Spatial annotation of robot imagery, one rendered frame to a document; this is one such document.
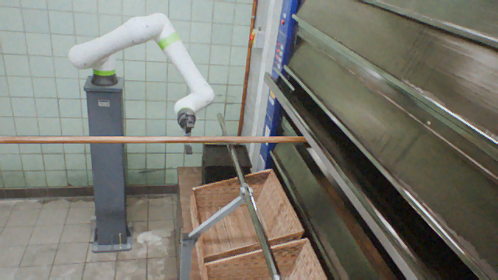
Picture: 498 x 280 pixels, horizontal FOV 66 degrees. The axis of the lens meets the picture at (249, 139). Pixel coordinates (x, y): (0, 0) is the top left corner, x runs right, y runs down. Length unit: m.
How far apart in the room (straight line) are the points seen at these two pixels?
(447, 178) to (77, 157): 2.75
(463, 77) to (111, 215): 2.30
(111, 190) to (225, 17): 1.42
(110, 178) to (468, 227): 2.10
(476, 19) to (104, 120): 1.95
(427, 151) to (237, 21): 2.02
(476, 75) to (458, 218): 0.34
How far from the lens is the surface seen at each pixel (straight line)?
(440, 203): 1.10
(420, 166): 1.17
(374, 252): 1.40
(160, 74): 2.96
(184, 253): 1.65
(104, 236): 2.92
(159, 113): 3.07
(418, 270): 0.98
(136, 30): 1.92
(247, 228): 2.25
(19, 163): 3.42
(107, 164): 2.57
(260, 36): 2.60
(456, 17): 1.13
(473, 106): 1.02
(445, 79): 1.10
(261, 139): 1.83
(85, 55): 2.16
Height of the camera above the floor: 2.03
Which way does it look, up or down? 27 degrees down
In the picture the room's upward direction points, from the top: 8 degrees clockwise
